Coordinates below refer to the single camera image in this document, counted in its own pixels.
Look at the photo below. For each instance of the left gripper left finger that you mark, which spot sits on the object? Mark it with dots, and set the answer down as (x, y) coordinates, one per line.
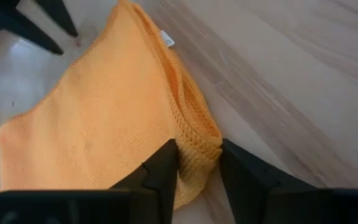
(73, 208)

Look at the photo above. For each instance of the orange microfiber towel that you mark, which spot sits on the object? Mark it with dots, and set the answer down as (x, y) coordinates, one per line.
(104, 109)

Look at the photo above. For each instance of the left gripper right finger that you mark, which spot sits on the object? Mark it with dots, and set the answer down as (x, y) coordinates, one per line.
(291, 208)

